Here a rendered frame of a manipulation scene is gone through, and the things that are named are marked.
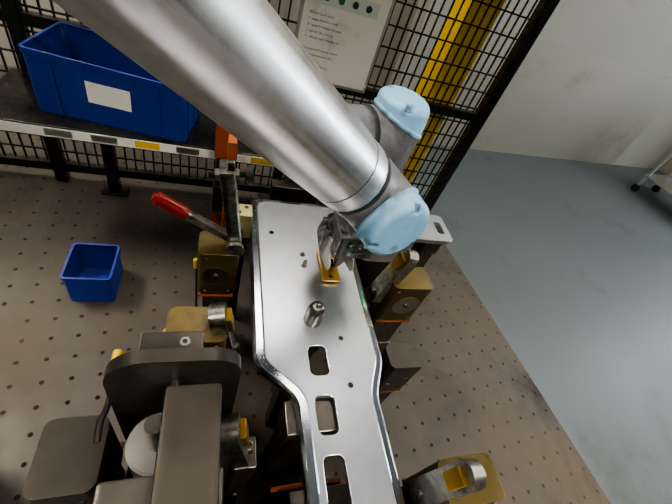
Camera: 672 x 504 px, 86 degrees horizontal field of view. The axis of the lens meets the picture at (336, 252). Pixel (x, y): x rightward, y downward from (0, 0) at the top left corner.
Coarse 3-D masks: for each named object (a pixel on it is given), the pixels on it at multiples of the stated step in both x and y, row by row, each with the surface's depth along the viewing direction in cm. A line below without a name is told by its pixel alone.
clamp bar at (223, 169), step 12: (228, 168) 54; (252, 168) 54; (216, 180) 53; (228, 180) 52; (252, 180) 54; (228, 192) 54; (228, 204) 56; (228, 216) 57; (228, 228) 59; (240, 228) 64; (228, 240) 61; (240, 240) 62
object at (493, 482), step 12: (468, 456) 51; (480, 456) 52; (432, 468) 50; (492, 468) 51; (408, 480) 56; (492, 480) 50; (408, 492) 55; (480, 492) 48; (492, 492) 49; (504, 492) 49
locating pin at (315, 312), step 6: (312, 306) 61; (318, 306) 61; (324, 306) 62; (306, 312) 63; (312, 312) 61; (318, 312) 61; (324, 312) 62; (306, 318) 63; (312, 318) 62; (318, 318) 62; (306, 324) 64; (312, 324) 63; (318, 324) 64
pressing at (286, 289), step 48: (288, 240) 76; (288, 288) 68; (336, 288) 71; (288, 336) 61; (336, 336) 64; (288, 384) 55; (336, 384) 58; (336, 432) 53; (384, 432) 55; (384, 480) 50
